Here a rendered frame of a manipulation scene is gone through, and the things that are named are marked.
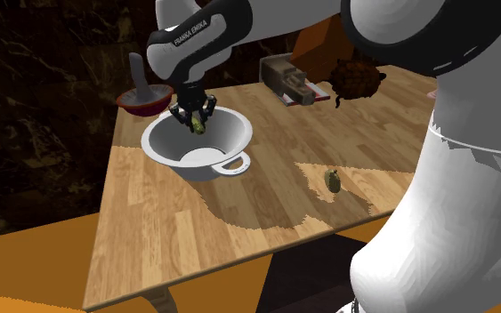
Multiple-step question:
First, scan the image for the red and grey mushroom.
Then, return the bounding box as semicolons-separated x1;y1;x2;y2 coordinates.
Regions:
116;52;175;118

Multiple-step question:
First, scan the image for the white bowl with handle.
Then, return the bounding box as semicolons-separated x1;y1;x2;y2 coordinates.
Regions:
140;105;255;182

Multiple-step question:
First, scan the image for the white and red flat book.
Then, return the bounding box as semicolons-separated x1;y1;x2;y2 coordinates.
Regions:
277;80;331;108

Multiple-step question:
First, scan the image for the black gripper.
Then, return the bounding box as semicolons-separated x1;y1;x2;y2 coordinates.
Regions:
168;79;218;133

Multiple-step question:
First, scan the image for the green pickle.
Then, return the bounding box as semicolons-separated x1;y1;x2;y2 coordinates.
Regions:
190;111;208;136
323;168;343;195

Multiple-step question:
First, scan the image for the brown wooden block toy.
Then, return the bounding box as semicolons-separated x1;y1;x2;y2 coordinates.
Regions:
259;53;316;107

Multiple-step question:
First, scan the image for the light wooden table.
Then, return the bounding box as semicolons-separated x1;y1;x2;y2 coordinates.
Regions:
82;64;440;312

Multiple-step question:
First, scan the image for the dark brown spiky ball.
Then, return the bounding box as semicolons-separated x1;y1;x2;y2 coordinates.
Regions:
327;58;387;109

